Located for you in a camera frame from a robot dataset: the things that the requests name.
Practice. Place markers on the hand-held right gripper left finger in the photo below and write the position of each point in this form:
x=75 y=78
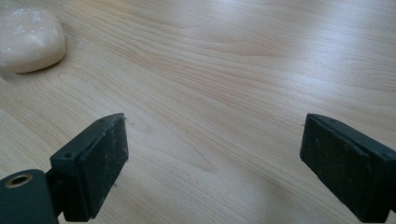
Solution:
x=93 y=168

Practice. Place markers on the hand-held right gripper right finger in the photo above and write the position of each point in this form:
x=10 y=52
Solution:
x=348 y=171

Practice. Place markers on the pale dough lump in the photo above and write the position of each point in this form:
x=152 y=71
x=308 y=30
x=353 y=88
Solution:
x=29 y=40

